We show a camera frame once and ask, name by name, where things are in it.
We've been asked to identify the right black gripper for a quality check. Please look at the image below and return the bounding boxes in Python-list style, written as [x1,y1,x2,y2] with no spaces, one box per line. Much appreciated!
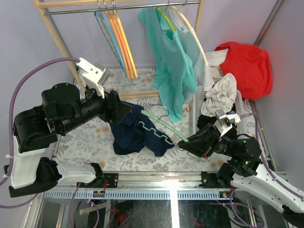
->
[177,123,237,158]

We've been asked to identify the navy blue t shirt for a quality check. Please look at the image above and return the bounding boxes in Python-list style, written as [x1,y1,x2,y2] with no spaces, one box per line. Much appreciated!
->
[110,103,175,157]

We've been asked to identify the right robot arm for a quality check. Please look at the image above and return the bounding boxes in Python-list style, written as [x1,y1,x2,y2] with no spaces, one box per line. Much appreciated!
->
[178,123,304,228]

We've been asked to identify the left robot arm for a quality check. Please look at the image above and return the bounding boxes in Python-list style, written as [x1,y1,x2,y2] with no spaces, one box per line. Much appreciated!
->
[5,83,132,198]

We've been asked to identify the teal t shirt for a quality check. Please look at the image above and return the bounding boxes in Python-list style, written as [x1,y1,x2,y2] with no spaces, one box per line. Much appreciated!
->
[138,7,198,124]

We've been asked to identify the blue hanger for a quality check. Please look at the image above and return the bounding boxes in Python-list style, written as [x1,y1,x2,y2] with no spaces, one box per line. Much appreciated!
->
[94,11,127,76]

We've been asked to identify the orange hanger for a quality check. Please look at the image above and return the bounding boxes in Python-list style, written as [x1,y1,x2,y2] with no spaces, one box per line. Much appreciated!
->
[105,12,133,79]

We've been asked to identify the yellow green hanger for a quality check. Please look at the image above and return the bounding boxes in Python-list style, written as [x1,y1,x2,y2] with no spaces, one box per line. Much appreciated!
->
[155,7,175,35]

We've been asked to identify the black clothes in basket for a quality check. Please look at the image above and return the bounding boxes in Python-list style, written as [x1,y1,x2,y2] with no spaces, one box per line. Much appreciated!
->
[197,115,237,135]

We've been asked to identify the floral table mat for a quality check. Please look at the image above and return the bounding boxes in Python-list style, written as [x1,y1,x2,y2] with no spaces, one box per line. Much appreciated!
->
[52,68,271,172]

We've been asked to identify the white laundry basket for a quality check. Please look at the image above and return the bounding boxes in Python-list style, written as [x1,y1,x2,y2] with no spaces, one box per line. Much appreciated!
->
[192,85,247,134]

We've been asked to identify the white cloth pile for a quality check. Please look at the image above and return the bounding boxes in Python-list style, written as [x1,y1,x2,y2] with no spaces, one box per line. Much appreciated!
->
[201,48,237,117]

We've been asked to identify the red cloth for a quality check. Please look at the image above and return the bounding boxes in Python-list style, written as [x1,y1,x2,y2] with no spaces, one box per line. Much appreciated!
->
[215,41,273,101]

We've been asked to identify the wooden clothes rack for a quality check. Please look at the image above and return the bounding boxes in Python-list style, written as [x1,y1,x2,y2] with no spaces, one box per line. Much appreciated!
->
[32,0,205,112]

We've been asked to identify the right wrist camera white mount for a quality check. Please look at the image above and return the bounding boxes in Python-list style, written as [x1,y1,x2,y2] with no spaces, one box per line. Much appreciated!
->
[214,109,241,137]

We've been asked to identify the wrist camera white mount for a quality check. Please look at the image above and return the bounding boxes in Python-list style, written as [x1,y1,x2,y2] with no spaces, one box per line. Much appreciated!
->
[76,57,111,98]
[214,109,241,137]

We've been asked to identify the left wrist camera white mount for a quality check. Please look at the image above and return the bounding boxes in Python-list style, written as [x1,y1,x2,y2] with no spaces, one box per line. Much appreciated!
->
[76,57,111,98]

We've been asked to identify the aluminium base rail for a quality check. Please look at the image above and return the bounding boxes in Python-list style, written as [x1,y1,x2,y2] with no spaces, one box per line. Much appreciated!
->
[42,171,230,200]

